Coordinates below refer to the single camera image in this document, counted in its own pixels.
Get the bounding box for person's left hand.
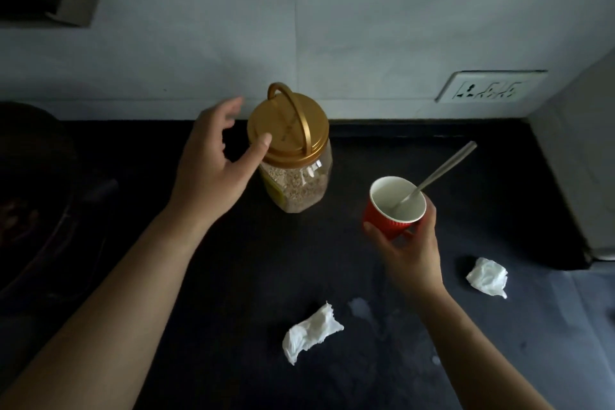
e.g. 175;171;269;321
166;97;274;229

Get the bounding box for red ribbed paper cup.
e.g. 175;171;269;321
363;176;427;241

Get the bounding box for white wall socket plate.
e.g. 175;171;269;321
435;70;548;104

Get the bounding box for person's right hand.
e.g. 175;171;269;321
363;193;448;300

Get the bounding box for person's right forearm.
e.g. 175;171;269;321
401;280;555;410

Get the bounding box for small crumpled white tissue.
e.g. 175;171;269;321
465;257;509;300

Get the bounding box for clear plastic jar of grain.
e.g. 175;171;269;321
257;141;333;214

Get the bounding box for dark cooking pan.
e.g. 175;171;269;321
0;101;120;309

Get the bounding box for long crumpled white tissue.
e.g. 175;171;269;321
282;301;345;366

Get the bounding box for metal spoon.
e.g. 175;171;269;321
391;141;478;213

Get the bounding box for gold jar lid with handle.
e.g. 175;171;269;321
247;82;330;168

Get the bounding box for person's left forearm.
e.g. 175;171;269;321
0;205;218;410

